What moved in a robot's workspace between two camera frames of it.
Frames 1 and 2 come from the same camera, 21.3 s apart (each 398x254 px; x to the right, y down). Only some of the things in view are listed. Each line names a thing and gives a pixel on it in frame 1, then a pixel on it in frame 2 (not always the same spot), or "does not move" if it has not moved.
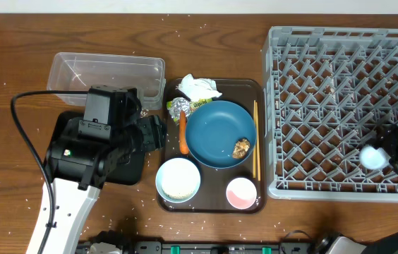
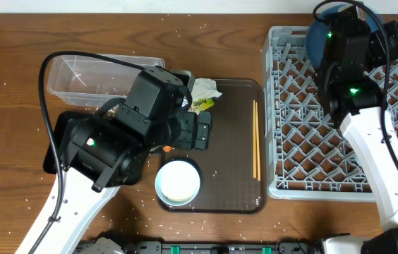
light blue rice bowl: [178, 180] does not move
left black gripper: [154, 132] → [195, 130]
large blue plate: [212, 130] → [317, 34]
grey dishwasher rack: [329, 92] does not move
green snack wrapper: [193, 105] does not move
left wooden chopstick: [255, 142] does not move
